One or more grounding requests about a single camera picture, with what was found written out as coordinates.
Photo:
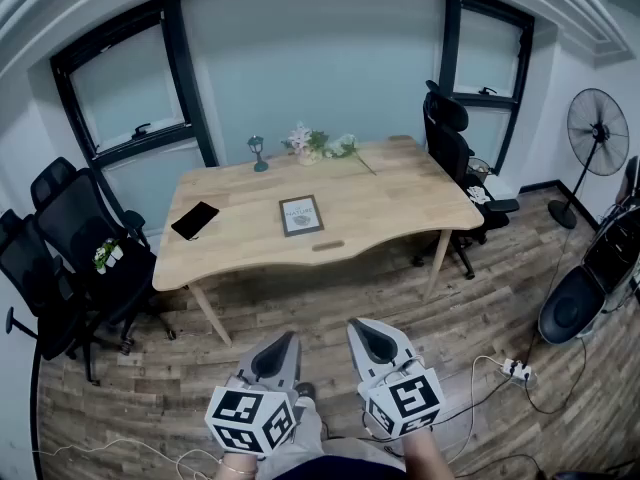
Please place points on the small white potted plant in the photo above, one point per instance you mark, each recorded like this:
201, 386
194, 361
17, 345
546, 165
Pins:
106, 255

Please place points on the black standing fan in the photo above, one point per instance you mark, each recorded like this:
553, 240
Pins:
597, 130

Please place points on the person's right forearm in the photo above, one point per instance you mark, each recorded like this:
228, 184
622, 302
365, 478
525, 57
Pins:
422, 458

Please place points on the white item on chair seat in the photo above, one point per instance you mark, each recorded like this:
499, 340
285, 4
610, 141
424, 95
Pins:
477, 194

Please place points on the green lantern lamp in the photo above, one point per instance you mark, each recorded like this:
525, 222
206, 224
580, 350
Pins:
259, 155

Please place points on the white power strip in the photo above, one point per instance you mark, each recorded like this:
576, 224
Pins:
516, 369

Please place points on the person's dark shoe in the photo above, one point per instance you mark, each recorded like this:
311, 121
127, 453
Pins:
305, 392

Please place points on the black fabric pouch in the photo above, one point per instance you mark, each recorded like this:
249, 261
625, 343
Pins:
195, 220

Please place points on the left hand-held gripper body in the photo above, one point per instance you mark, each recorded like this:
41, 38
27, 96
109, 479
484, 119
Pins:
240, 418

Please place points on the black mesh office chair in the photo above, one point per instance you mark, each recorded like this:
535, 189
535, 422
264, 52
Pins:
30, 278
450, 143
75, 218

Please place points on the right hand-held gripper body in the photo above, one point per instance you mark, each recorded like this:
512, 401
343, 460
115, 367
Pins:
405, 403

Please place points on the black round floor machine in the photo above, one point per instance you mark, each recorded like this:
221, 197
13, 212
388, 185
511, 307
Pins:
570, 313

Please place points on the person's dark shirt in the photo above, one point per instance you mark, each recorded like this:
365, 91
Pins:
340, 470

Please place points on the framed nature picture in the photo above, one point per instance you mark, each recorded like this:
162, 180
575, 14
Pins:
301, 216

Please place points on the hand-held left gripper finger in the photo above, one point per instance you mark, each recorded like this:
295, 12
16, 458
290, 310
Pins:
294, 368
260, 354

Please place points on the light wooden table top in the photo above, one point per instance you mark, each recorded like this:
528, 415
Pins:
380, 203

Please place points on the person's left forearm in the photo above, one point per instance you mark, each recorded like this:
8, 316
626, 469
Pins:
237, 470

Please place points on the person's beige trouser leg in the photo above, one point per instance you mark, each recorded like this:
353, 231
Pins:
305, 438

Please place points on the white artificial flower sprig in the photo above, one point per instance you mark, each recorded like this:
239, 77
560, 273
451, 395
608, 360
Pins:
342, 145

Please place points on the black framed window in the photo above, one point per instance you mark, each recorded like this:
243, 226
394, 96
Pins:
125, 83
487, 53

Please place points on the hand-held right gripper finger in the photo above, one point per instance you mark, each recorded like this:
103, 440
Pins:
395, 340
357, 353

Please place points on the black chair armrest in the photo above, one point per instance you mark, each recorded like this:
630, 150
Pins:
15, 324

